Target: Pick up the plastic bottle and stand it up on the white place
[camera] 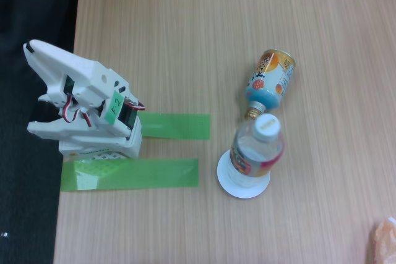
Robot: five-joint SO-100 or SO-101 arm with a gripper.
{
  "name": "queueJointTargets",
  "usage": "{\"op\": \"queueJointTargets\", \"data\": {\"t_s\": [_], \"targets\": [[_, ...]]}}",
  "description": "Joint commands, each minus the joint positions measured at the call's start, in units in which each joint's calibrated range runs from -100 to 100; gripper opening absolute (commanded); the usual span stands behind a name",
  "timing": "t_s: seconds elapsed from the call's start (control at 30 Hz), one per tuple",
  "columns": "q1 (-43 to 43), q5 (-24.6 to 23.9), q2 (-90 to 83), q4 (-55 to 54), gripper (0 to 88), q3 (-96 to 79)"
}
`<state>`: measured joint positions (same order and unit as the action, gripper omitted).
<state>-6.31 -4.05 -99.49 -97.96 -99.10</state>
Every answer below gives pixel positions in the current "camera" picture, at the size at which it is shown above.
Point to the blue orange aluminium bottle can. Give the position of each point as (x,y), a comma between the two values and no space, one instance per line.
(269,84)

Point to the clear plastic bottle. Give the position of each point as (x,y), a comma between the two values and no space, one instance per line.
(256,152)

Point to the short green tape strip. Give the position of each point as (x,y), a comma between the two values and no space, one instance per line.
(179,126)

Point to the long green tape strip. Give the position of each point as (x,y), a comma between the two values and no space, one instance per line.
(148,174)

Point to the small white round plate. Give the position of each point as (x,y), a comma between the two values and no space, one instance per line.
(244,193)

